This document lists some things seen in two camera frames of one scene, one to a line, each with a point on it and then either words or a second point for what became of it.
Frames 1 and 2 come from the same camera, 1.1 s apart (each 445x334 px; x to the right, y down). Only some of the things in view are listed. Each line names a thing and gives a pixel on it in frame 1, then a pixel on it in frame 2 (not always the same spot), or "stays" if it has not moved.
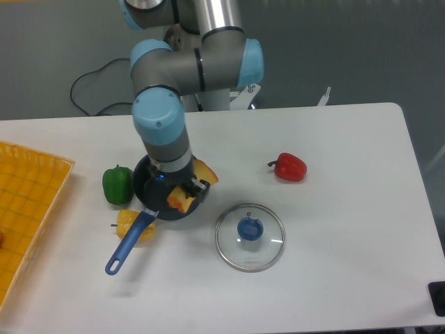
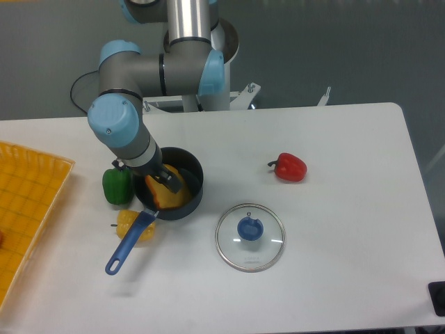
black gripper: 198,189 → 172,180
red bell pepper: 289,167 stays
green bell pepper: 118,184 stays
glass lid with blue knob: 250,237 stays
